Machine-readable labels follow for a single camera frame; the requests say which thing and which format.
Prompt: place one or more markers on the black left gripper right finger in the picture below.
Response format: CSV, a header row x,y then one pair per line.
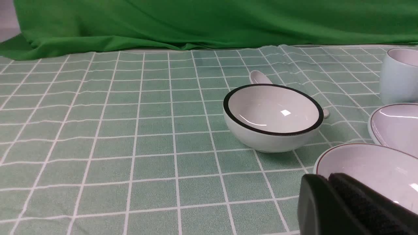
x,y
380,215

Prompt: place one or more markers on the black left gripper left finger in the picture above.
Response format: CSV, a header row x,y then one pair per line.
x,y
321,211

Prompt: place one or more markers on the pale blue brown-rimmed bowl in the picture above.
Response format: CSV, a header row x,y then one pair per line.
x,y
389,172

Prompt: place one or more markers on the black-rimmed white bowl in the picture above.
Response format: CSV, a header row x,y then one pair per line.
x,y
276,135

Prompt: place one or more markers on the pale blue cup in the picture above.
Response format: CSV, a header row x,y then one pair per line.
x,y
399,77

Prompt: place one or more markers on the pale blue plate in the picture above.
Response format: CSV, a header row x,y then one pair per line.
x,y
396,126

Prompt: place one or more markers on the white spoon with print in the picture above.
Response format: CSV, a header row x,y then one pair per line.
x,y
257,77

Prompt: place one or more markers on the green checkered tablecloth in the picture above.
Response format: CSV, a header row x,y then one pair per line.
x,y
135,143

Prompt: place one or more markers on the green backdrop cloth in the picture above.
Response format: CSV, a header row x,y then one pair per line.
x,y
52,28

